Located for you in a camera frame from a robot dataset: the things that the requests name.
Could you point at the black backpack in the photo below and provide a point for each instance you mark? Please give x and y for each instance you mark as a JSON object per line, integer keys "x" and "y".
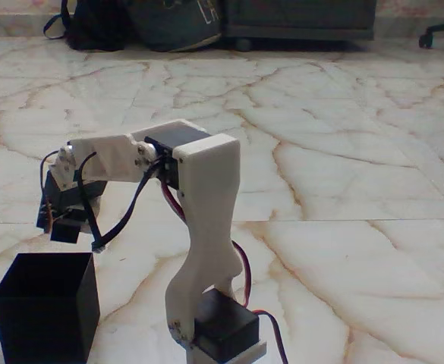
{"x": 96, "y": 26}

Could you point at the black office chair base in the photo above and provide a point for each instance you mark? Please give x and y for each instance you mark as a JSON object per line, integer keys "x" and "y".
{"x": 443, "y": 26}

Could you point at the dark cabinet on castors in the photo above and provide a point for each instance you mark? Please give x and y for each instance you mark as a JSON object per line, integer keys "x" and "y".
{"x": 301, "y": 19}

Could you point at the grey blue soft bag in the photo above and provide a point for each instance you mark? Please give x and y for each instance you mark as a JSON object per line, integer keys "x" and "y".
{"x": 176, "y": 26}

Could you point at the small black cube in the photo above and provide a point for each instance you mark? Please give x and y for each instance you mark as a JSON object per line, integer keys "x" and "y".
{"x": 65, "y": 233}

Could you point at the black box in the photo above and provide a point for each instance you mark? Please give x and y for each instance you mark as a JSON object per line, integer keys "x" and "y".
{"x": 43, "y": 326}

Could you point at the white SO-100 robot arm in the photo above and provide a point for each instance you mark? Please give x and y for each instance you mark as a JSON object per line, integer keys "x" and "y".
{"x": 210, "y": 189}

